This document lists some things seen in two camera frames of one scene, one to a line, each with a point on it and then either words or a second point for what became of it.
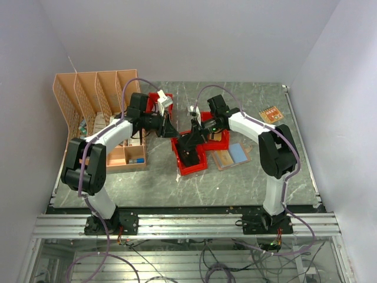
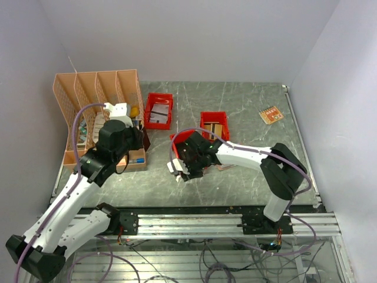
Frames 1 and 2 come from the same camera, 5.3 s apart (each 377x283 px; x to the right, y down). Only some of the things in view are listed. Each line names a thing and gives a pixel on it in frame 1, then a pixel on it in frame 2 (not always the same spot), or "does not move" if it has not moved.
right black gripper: (197, 136) -> (192, 174)
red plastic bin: (152, 98) does not move
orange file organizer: (88, 99) does not move
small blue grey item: (138, 160) does not move
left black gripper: (169, 131) -> (137, 135)
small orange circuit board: (271, 115) does not move
